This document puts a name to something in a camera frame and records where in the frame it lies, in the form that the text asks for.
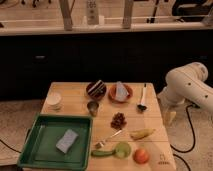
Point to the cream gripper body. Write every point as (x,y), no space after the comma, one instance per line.
(168,115)

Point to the yellow banana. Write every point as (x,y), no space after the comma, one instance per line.
(140,134)

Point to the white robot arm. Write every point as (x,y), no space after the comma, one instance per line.
(185,83)

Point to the small metal cup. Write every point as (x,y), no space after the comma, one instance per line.
(92,107)

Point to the white paper cup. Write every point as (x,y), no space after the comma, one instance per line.
(53,101)

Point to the orange tomato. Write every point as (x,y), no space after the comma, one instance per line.
(141,156)

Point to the brown grape bunch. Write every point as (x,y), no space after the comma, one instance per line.
(118,121)

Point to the clear plastic wedge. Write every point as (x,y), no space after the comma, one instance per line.
(121,92)

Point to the green ladle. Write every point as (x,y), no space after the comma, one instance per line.
(122,150)

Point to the orange plate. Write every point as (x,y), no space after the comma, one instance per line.
(112,93)

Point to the metal fork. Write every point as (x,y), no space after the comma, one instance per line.
(102,143)

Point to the dark bowl with cake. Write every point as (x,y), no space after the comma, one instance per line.
(96,90)

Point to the grey sponge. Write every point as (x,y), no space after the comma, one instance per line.
(67,140)

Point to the green plastic tray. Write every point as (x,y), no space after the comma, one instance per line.
(40,151)

